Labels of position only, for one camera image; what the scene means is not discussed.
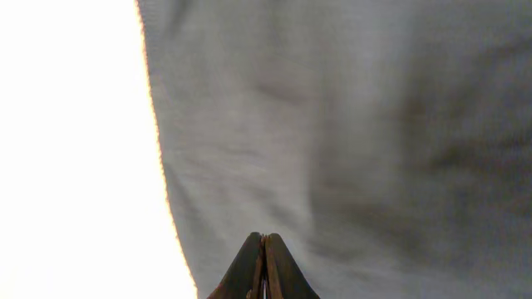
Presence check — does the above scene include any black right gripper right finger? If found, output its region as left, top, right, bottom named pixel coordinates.
left=264, top=233, right=319, bottom=299

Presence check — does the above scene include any black cloth garment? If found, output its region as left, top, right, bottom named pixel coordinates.
left=139, top=0, right=531, bottom=298

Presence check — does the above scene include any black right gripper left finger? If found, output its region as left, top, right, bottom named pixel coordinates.
left=207, top=232, right=264, bottom=299

